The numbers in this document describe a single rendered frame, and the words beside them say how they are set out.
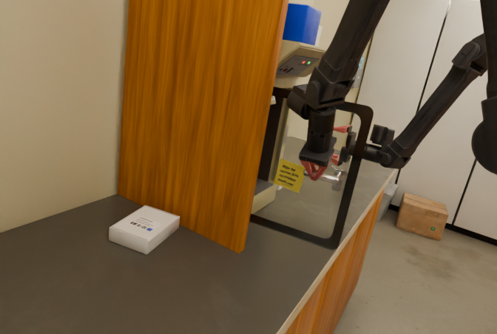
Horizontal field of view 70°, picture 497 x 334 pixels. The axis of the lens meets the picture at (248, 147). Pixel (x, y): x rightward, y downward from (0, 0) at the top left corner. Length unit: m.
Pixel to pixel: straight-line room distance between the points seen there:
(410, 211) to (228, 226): 2.95
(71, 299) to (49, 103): 0.51
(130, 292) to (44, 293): 0.17
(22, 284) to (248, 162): 0.55
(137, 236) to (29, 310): 0.28
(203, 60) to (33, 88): 0.43
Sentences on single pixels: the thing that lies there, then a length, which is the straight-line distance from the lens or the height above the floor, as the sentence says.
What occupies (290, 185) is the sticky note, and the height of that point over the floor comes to 1.14.
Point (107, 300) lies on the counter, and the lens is 0.84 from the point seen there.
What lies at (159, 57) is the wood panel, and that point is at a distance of 1.05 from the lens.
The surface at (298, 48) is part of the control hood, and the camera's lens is 0.91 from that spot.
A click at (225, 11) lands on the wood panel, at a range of 0.92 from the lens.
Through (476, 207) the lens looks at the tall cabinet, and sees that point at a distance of 4.14.
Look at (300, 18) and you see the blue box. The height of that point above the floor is 1.57.
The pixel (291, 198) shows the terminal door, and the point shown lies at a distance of 0.99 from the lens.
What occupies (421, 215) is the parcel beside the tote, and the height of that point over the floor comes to 0.20.
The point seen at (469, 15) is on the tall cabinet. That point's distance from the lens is 3.98.
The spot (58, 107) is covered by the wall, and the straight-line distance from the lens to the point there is 1.09.
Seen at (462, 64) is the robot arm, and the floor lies 1.52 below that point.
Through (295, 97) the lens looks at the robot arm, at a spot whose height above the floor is 1.39.
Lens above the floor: 1.48
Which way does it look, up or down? 16 degrees down
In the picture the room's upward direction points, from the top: 10 degrees clockwise
